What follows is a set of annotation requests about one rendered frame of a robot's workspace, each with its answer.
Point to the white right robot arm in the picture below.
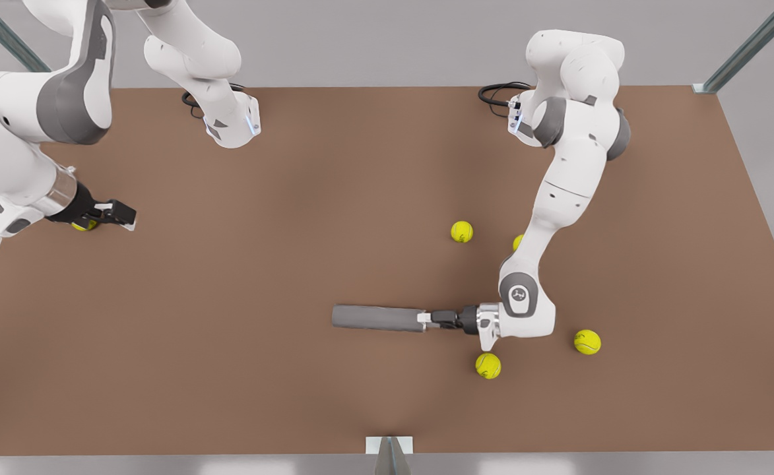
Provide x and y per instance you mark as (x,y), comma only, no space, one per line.
(17,125)

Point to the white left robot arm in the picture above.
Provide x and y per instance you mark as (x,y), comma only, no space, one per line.
(575,132)

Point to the grey tennis ball tube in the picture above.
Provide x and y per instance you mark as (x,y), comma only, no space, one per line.
(377,317)

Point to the yellow tennis ball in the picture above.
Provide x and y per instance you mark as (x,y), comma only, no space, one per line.
(462,231)
(587,342)
(84,225)
(487,365)
(517,243)

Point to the silver frame post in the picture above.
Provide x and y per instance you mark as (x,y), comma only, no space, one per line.
(389,455)
(4,34)
(746,47)

